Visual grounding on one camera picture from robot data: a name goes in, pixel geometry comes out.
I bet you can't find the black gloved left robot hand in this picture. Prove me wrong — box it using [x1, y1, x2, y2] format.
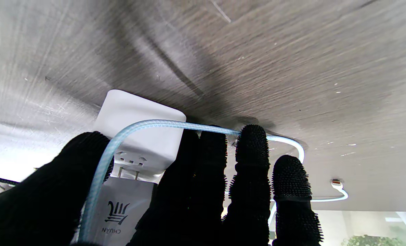
[0, 124, 324, 246]

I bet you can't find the grey USB charger adapter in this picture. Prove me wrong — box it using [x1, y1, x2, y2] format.
[72, 166, 161, 246]

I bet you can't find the white power strip with cord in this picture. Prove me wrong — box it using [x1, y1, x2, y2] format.
[93, 89, 349, 227]

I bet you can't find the light blue braided USB cable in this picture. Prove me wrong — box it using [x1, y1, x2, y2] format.
[77, 119, 241, 244]

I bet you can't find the printed garden window backdrop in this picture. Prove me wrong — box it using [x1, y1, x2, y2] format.
[220, 207, 406, 246]

